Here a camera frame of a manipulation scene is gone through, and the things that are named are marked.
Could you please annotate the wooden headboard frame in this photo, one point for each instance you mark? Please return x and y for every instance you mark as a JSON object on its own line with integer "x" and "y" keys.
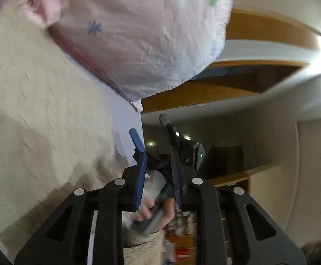
{"x": 258, "y": 55}

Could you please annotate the person's right hand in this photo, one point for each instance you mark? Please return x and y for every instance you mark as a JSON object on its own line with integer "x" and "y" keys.
{"x": 167, "y": 213}

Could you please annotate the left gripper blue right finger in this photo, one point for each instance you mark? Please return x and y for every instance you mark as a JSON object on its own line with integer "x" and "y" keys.
{"x": 193, "y": 198}

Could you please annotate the lavender bed sheet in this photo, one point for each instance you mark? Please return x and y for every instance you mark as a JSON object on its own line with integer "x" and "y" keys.
{"x": 123, "y": 118}

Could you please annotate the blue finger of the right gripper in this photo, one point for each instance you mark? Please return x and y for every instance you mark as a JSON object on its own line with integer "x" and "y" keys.
{"x": 170, "y": 130}
{"x": 139, "y": 148}

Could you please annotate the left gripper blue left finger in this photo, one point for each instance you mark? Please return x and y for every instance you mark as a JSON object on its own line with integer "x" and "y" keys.
{"x": 87, "y": 225}

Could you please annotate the beige cable-knit sweater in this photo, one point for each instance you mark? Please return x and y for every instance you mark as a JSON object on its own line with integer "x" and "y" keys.
{"x": 55, "y": 130}

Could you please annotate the right pink floral pillow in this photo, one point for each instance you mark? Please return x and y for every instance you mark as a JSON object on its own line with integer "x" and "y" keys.
{"x": 137, "y": 47}

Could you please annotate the wooden shelf unit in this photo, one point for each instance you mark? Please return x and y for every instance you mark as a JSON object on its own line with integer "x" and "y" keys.
{"x": 212, "y": 212}

